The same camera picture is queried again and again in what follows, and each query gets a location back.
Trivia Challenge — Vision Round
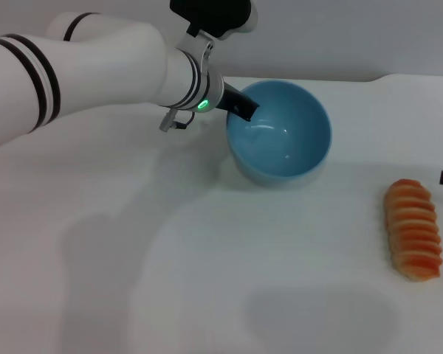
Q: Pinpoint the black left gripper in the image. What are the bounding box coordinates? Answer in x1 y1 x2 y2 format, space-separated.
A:
216 81 261 122

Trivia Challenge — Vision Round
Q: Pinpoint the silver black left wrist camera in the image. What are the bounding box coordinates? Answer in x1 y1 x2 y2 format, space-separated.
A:
168 0 260 41

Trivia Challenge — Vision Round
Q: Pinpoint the ridged orange bread loaf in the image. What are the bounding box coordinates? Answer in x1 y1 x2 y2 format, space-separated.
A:
383 178 443 283

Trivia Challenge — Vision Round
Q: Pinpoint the blue bowl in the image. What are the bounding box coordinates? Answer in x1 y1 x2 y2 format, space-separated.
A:
225 80 333 187

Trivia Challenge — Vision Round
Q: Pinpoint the silver plug with black cable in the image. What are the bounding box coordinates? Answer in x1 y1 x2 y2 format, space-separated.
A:
159 109 196 132

